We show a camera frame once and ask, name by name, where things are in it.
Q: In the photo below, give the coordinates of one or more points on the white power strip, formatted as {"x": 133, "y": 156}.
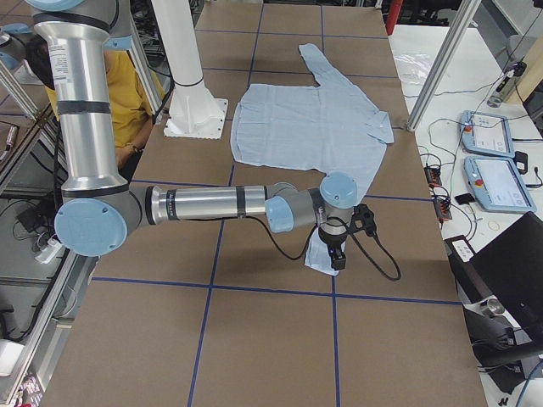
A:
{"x": 49, "y": 251}

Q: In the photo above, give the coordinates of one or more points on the upper blue teach pendant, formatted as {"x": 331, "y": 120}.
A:
{"x": 487, "y": 134}

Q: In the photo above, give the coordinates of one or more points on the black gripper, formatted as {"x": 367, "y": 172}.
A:
{"x": 333, "y": 245}

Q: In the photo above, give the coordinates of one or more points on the aluminium frame post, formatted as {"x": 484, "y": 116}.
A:
{"x": 454, "y": 35}

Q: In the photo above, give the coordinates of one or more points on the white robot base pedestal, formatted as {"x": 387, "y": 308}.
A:
{"x": 193, "y": 111}

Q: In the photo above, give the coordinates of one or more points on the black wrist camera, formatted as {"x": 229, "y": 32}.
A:
{"x": 363, "y": 220}

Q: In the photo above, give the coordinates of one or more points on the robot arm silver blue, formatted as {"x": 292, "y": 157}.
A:
{"x": 100, "y": 208}

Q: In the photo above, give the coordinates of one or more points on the black laptop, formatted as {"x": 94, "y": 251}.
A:
{"x": 509, "y": 267}

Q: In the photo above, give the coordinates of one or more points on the person in yellow shirt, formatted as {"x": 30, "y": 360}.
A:
{"x": 131, "y": 113}

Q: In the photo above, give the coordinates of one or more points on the blue teach pendant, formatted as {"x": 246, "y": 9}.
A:
{"x": 497, "y": 185}
{"x": 487, "y": 134}

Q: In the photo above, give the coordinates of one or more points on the clear plastic bag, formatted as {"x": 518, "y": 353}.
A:
{"x": 413, "y": 67}

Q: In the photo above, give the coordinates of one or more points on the lower blue teach pendant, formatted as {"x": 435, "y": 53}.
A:
{"x": 497, "y": 185}

